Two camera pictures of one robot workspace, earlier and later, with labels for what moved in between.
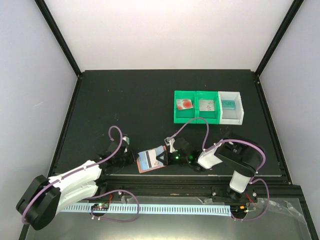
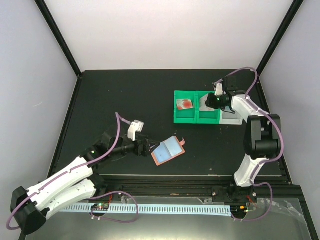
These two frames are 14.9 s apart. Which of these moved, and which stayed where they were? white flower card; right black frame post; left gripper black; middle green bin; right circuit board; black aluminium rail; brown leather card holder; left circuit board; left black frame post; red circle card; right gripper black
Moved: left gripper black; right gripper black; brown leather card holder
Stayed: right circuit board; left circuit board; red circle card; left black frame post; middle green bin; white flower card; right black frame post; black aluminium rail
